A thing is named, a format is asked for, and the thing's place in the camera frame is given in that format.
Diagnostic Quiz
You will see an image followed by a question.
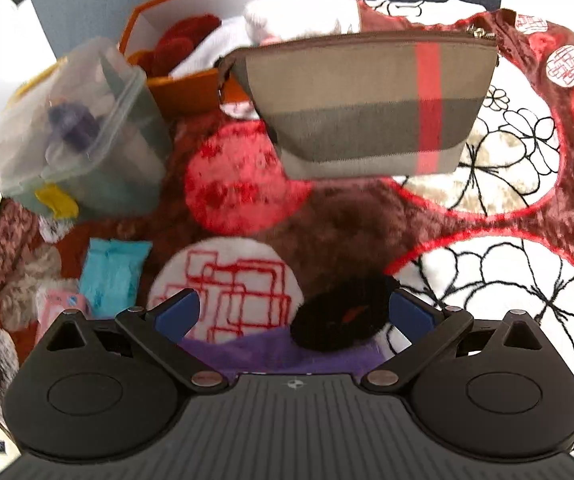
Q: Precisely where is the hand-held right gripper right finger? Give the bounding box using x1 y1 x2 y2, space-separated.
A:
363 287 544 395

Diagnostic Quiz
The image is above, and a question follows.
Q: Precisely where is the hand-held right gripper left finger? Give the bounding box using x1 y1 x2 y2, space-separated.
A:
44 287 228 395

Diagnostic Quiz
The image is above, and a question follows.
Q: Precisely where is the black fuzzy soft item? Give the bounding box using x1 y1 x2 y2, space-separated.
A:
289 274 398 355

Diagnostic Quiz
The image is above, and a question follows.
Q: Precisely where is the orange cardboard box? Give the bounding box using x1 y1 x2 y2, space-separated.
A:
118 0 362 121

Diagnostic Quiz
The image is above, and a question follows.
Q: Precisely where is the teal plastic packet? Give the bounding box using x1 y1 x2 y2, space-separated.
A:
78 239 154 318

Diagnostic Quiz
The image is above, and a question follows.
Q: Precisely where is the purple fleece cloth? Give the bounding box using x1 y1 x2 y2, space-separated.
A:
179 325 392 376

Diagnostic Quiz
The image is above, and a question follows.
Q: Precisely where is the red and white printed blanket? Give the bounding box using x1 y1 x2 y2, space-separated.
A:
0 0 574 471

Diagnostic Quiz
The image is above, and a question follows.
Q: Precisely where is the pink plastic packet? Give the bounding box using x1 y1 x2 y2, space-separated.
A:
37 290 92 331

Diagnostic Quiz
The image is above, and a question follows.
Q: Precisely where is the clear plastic storage container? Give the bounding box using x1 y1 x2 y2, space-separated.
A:
0 35 172 218

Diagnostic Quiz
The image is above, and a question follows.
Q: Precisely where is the plaid canvas zipper pouch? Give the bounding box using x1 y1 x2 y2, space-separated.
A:
214 24 500 181

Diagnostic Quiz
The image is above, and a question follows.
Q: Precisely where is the white folded cloth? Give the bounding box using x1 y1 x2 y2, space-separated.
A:
172 15 250 78

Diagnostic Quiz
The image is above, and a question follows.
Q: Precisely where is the dark red knitted item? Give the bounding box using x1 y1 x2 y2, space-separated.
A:
139 12 222 78

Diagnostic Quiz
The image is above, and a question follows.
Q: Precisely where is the white fluffy plush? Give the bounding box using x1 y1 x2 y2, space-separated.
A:
243 0 358 43

